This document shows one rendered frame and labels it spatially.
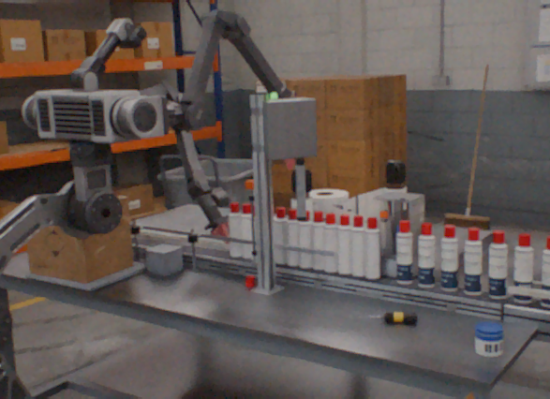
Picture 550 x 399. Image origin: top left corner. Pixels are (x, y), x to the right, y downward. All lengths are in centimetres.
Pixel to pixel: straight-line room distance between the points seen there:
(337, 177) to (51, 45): 259
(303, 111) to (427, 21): 502
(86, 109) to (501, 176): 525
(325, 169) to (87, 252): 383
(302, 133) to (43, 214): 87
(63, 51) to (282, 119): 424
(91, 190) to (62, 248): 35
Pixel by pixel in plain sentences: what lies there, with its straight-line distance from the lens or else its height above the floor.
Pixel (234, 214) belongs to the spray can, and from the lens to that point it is 270.
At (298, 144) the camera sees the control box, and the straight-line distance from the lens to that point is 239.
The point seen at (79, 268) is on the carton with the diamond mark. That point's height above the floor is 90.
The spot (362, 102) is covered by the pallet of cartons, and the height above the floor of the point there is 120.
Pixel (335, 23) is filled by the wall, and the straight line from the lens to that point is 791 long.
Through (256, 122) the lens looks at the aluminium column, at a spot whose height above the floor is 141.
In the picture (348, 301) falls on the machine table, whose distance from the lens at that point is 239.
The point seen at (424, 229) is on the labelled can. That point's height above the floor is 107.
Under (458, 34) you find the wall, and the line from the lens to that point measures 718.
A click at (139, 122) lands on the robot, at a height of 144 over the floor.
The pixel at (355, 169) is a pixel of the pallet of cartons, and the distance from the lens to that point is 609.
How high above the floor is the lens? 163
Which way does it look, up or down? 11 degrees down
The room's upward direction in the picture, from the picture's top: 2 degrees counter-clockwise
